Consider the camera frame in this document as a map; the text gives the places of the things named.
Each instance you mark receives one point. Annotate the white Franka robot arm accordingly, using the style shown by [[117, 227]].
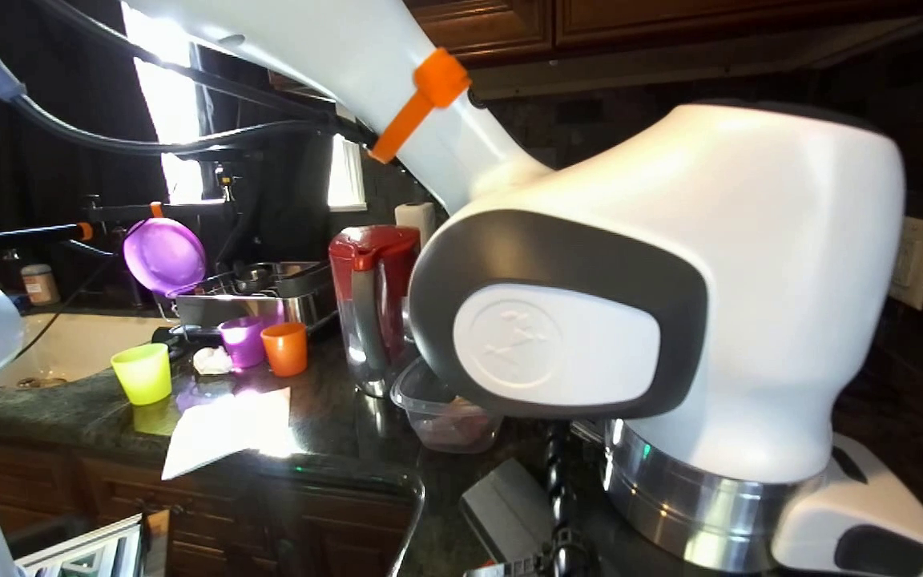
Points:
[[760, 267]]

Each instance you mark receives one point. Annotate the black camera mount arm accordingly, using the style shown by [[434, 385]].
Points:
[[24, 233]]

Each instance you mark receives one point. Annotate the purple plastic cup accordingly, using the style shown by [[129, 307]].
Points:
[[242, 344]]

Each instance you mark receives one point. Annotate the white light switch plate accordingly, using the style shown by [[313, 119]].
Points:
[[916, 260]]

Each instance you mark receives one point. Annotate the clear pitcher with red lid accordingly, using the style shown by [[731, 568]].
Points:
[[369, 300]]

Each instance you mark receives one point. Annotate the clear plastic bowl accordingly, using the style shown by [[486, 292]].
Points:
[[446, 401]]

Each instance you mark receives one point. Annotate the silver metal tray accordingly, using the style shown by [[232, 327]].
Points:
[[271, 300]]

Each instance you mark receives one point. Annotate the white green striped box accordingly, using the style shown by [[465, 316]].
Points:
[[80, 548]]

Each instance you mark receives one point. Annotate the white paper sheet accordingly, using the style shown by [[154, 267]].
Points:
[[232, 429]]

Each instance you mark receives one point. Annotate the white paper towel roll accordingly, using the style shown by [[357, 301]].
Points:
[[416, 219]]

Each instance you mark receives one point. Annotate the chrome metal appliance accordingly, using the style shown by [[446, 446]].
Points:
[[503, 515]]

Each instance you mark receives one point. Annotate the wooden lower cabinet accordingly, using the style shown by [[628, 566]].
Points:
[[215, 524]]

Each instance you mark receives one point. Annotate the bright window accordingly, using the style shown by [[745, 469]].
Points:
[[168, 106]]

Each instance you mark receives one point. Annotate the small white object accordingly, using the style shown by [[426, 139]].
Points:
[[214, 360]]

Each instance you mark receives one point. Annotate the purple plastic plate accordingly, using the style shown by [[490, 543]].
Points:
[[164, 258]]

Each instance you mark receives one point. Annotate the small glass jar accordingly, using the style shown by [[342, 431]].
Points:
[[41, 287]]

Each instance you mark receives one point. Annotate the green plastic cup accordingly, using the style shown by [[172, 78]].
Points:
[[142, 377]]

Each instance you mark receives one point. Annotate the orange plastic cup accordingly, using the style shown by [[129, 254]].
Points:
[[287, 350]]

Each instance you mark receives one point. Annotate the dark wood upper cabinet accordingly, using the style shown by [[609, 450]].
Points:
[[698, 26]]

